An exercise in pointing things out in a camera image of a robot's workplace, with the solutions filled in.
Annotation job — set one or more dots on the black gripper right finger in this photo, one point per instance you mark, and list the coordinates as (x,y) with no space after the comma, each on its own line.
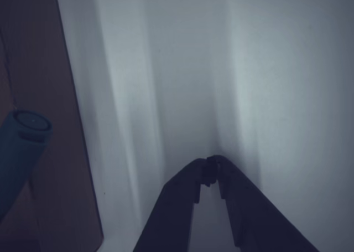
(254,216)

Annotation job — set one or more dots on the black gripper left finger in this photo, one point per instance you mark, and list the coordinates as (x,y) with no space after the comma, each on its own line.
(171,216)

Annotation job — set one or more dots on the black marker with green cap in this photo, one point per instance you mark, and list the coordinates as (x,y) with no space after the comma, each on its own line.
(19,158)

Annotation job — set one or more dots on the open brown cardboard box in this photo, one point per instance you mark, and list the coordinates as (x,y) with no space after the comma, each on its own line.
(41,55)

